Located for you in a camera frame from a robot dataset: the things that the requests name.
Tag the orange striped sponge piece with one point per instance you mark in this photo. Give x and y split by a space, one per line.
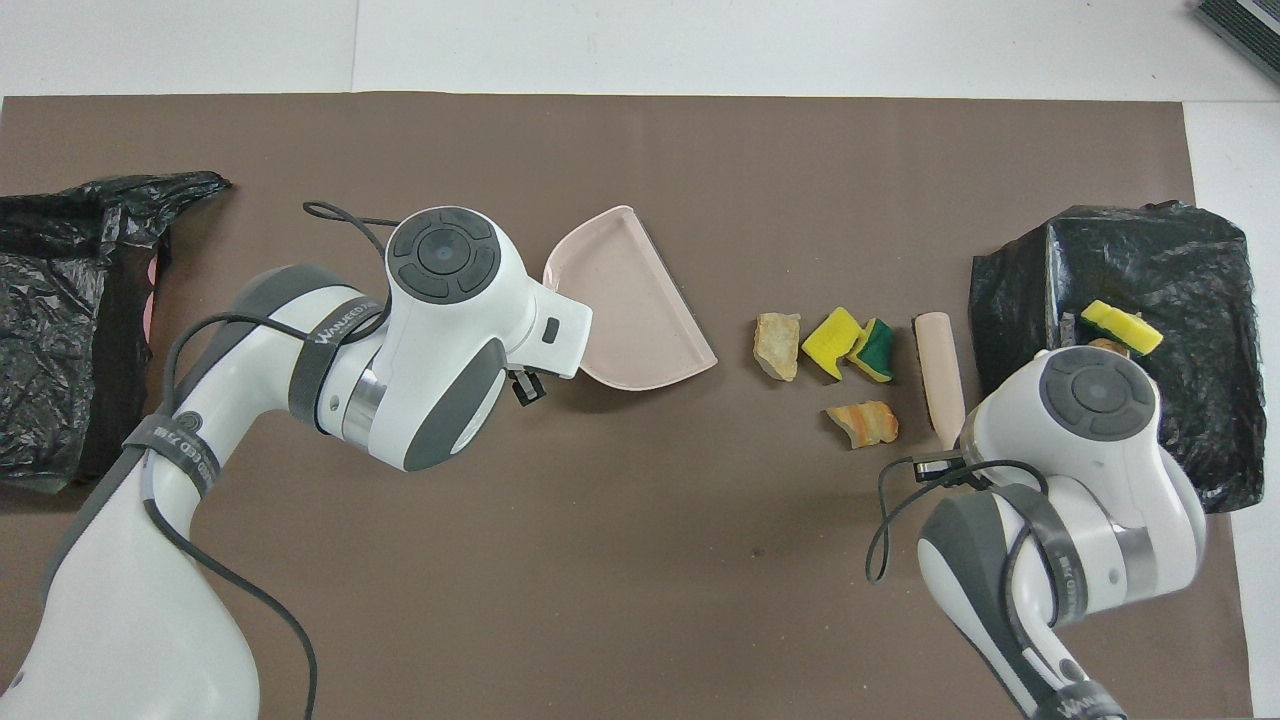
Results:
865 423

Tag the yellow green scouring sponge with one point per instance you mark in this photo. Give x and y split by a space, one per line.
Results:
876 350

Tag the brown sponge chunk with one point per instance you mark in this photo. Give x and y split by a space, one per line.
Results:
1105 345

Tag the beige brush black bristles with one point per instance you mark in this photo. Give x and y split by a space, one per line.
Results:
938 370

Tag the yellow sponge piece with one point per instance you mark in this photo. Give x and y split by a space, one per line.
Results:
832 340
1120 325

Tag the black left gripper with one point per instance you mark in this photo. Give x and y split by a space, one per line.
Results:
528 388

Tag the angular beige sponge chunk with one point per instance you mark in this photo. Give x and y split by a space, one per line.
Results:
777 345

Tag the pink bin in black bag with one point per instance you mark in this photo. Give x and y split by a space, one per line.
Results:
50 300

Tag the brown paper table mat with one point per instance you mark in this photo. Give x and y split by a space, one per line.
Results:
600 600

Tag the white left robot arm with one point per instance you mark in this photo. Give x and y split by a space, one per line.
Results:
440 330

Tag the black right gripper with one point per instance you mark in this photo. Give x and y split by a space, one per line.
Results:
950 468

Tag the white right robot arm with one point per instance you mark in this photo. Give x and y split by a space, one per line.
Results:
1100 420

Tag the grey ribbed device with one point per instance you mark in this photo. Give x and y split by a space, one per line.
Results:
1245 25

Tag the beige plastic dustpan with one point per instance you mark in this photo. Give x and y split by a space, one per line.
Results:
630 310

